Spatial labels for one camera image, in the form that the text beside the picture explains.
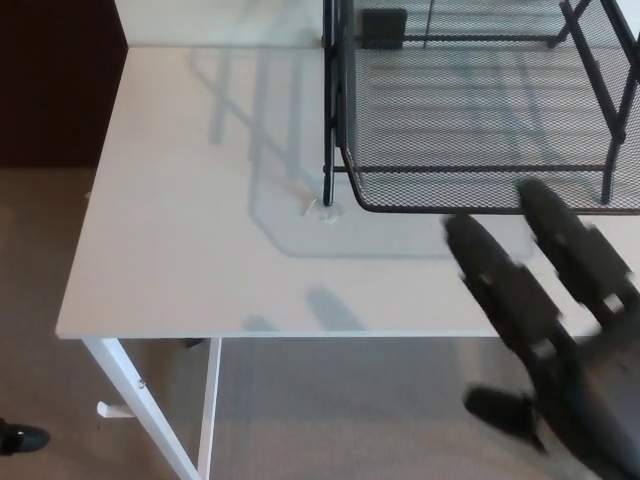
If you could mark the small black floor object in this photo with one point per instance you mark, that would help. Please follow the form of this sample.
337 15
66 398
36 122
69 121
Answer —
194 343

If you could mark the white hook peg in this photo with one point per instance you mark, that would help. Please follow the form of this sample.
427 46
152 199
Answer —
112 410

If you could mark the clear tape piece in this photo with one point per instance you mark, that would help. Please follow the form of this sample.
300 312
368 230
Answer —
322 212

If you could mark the black metal tray rack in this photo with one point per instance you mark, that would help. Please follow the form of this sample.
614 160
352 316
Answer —
328 190

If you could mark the black rectangular block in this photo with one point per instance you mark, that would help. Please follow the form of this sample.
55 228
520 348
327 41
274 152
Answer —
382 29

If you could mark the white table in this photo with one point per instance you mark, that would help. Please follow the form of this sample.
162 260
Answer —
175 225

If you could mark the thin black rod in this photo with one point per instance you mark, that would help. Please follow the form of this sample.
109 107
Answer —
428 22

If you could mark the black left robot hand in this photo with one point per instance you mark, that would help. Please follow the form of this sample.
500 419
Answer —
22 440

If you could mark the white table leg frame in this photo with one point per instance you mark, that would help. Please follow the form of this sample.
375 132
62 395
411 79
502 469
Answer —
125 382

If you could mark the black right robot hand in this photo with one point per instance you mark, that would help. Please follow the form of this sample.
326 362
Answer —
600 400

